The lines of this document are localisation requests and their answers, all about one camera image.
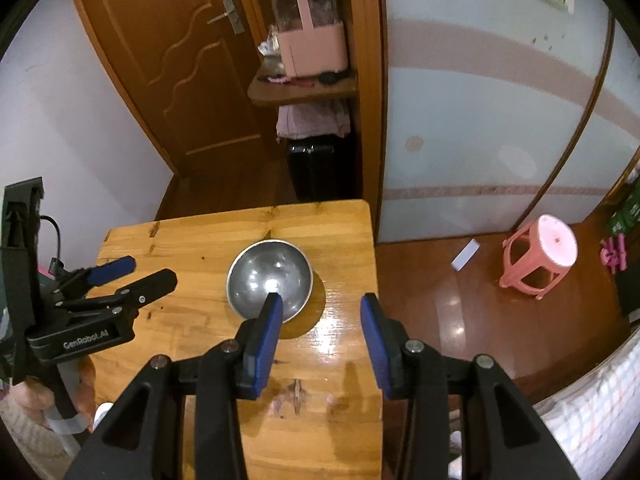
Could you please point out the white paper on floor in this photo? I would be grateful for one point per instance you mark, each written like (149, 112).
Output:
(465, 255)

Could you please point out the checked white bedding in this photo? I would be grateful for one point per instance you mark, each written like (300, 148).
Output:
(594, 418)

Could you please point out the pink basket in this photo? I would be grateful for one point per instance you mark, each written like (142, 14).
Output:
(311, 37)

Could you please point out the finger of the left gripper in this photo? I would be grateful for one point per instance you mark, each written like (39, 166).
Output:
(111, 271)
(130, 299)

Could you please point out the wooden shelf unit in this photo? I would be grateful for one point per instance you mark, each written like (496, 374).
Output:
(364, 84)

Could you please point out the small steel bowl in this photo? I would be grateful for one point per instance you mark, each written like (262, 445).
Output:
(269, 267)

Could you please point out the pink plastic stool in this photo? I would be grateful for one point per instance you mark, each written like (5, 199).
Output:
(552, 247)

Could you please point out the brown wooden door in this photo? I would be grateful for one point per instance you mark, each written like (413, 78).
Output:
(185, 81)

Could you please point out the left hand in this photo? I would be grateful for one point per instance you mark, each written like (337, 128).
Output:
(33, 398)

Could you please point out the door handle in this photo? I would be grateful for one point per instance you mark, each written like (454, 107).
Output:
(231, 14)

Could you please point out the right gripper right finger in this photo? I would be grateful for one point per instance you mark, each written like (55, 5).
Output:
(390, 349)

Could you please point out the magenta ribbon bow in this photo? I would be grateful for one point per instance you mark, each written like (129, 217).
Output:
(613, 253)

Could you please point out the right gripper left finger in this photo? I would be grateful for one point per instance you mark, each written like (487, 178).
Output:
(250, 353)

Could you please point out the folded pink cloth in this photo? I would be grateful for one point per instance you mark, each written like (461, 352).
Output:
(305, 120)

